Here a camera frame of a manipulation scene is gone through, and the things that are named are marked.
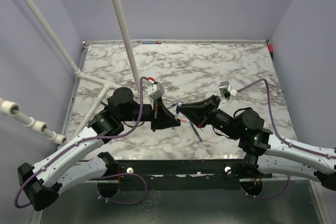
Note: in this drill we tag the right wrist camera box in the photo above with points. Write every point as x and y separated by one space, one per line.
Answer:
226 91

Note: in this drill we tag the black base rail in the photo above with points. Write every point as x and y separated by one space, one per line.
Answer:
192 174

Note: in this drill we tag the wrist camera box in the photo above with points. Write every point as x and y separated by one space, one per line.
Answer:
226 91
155 91

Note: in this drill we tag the blue red marker at edge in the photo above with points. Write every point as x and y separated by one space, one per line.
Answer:
151 43

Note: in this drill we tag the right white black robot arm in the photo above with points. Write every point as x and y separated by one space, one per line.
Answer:
265 151

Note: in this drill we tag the white blue pen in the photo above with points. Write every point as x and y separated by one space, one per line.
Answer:
177 110

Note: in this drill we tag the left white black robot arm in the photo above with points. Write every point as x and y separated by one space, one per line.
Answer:
42 183

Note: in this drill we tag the purple pen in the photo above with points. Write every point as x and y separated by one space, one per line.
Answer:
195 131

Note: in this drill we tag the red black clamp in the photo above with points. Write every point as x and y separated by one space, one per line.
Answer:
271 51

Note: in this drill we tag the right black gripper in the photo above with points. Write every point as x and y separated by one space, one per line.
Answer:
196 112

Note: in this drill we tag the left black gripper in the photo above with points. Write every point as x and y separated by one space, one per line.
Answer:
161 117

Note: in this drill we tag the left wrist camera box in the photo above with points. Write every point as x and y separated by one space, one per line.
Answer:
155 91

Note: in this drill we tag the white pvc pipe frame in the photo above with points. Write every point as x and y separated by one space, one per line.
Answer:
12 109

